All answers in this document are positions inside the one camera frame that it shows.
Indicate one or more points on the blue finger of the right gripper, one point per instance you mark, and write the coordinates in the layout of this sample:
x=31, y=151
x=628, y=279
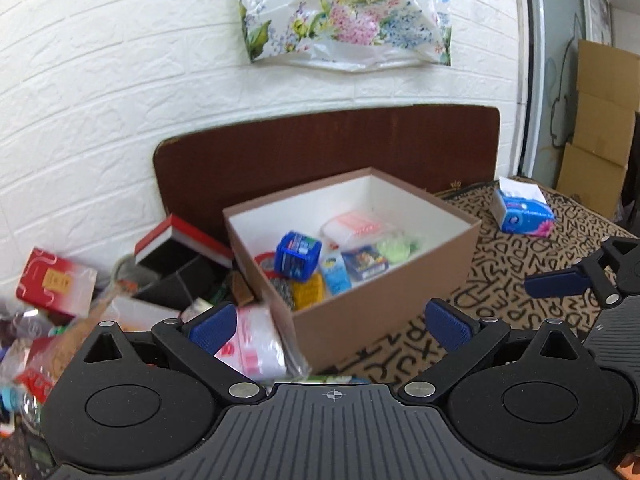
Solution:
x=557, y=284

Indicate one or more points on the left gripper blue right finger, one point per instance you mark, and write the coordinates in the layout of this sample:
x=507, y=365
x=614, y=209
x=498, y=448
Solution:
x=470, y=346

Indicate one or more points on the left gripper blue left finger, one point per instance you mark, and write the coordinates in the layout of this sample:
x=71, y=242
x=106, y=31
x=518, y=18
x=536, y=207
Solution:
x=191, y=348

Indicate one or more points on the yellow scrub sponge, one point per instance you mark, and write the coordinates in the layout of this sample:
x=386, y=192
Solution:
x=308, y=293

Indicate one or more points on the red blue card pack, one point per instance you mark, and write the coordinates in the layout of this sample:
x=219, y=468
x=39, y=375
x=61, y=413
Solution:
x=364, y=262

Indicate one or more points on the blue white cream tube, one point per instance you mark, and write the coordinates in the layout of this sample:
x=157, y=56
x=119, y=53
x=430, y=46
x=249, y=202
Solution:
x=334, y=273

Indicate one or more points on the pink printed zip bag pack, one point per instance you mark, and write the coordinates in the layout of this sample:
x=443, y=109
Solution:
x=355, y=228

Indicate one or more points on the steel wool scrubber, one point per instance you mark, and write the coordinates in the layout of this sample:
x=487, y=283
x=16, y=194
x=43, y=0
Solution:
x=283, y=287

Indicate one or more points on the blue green gum box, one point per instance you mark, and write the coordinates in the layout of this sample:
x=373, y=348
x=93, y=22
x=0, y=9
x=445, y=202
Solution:
x=297, y=256

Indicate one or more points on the red black open gift box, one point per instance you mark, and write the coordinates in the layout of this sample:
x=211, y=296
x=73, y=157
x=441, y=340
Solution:
x=189, y=264

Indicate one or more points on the blue tissue pack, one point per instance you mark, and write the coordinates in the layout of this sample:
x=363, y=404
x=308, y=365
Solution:
x=521, y=208

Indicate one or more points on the cardboard boxes in background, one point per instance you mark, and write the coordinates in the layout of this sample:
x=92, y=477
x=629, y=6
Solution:
x=595, y=161

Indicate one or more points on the large brown cardboard box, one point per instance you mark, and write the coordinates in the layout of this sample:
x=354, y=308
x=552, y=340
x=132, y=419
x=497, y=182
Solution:
x=332, y=330

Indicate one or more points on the red white patterned box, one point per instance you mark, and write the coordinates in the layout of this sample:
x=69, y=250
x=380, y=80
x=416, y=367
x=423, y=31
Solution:
x=56, y=284

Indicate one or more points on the dark brown wooden board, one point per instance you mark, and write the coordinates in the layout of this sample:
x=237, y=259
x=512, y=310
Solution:
x=431, y=146

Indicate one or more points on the floral plastic bag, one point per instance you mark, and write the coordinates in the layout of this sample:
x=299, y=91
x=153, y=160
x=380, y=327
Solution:
x=347, y=35

